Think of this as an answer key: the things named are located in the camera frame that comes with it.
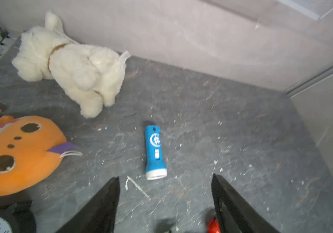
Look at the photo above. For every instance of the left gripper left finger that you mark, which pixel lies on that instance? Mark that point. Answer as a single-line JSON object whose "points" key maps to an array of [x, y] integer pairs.
{"points": [[99, 214]]}

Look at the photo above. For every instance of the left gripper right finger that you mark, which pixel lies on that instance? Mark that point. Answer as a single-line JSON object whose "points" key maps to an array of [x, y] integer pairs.
{"points": [[233, 213]]}

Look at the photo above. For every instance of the blue flashlight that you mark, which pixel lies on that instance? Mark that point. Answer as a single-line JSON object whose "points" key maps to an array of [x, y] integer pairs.
{"points": [[156, 168]]}

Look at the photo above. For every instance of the red flashlight left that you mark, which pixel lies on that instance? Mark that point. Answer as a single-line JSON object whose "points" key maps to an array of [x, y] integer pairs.
{"points": [[213, 226]]}

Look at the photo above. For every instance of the black alarm clock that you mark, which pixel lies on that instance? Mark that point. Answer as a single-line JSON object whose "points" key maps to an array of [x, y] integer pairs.
{"points": [[17, 218]]}

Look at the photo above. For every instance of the orange plush toy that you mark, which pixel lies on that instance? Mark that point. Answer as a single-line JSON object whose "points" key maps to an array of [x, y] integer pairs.
{"points": [[31, 149]]}

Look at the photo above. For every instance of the white plush dog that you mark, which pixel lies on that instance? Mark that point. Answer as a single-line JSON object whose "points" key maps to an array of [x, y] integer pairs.
{"points": [[92, 76]]}

